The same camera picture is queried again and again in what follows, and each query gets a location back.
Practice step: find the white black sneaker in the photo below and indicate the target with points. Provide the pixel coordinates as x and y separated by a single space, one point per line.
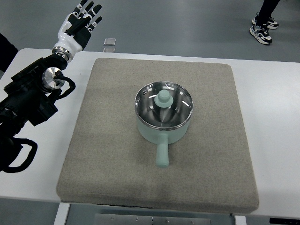
270 24
261 34

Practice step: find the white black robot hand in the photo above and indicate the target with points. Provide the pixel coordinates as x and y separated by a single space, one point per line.
75 32

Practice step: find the clear floor plate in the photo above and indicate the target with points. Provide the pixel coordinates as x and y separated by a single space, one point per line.
109 42

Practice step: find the white black sneaker rear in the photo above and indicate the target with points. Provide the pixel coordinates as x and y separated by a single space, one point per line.
270 24

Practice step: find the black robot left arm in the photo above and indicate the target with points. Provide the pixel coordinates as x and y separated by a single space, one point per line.
30 97

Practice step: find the glass lid with green knob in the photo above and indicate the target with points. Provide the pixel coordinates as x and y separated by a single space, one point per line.
163 105

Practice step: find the grey metal plate below table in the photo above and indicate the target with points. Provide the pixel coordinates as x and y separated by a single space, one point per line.
118 219

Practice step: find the white black sneaker front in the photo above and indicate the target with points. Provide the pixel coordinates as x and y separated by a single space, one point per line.
261 34

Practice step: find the mint green steel pot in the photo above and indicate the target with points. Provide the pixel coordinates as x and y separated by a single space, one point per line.
162 137

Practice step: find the person's black trouser leg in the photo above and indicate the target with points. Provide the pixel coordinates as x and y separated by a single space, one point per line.
266 11

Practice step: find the white table leg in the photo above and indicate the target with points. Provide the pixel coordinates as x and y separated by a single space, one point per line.
62 214

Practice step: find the beige fabric mat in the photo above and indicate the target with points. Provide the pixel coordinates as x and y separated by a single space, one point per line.
109 163

